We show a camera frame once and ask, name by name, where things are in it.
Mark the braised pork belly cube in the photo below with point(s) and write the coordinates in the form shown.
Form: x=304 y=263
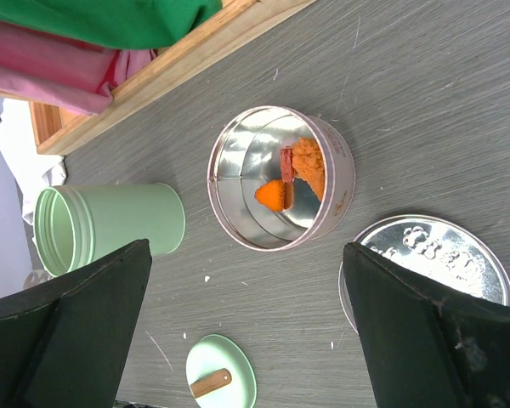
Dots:
x=287 y=170

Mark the silver embossed tin lid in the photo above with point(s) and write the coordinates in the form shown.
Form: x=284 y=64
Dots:
x=441 y=251

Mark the wooden clothes rack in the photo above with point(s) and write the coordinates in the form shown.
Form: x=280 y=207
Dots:
x=237 y=23

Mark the pink t-shirt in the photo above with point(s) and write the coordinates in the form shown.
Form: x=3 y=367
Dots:
x=74 y=75

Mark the mint green tin canister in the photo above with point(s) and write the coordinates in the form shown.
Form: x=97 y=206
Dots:
x=75 y=225

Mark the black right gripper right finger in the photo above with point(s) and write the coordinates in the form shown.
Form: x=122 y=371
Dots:
x=426 y=344

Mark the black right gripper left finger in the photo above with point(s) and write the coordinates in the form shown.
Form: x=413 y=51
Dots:
x=65 y=342

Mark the orange fried shrimp piece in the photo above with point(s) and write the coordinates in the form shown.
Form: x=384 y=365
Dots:
x=308 y=163

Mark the round silver tin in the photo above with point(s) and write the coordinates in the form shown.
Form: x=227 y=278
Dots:
x=246 y=155

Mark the white cloth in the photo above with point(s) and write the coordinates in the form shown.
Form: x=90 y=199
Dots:
x=32 y=172

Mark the green t-shirt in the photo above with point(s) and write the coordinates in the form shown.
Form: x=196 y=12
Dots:
x=127 y=24

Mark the mint green canister lid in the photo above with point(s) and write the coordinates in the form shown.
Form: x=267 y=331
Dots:
x=219 y=374

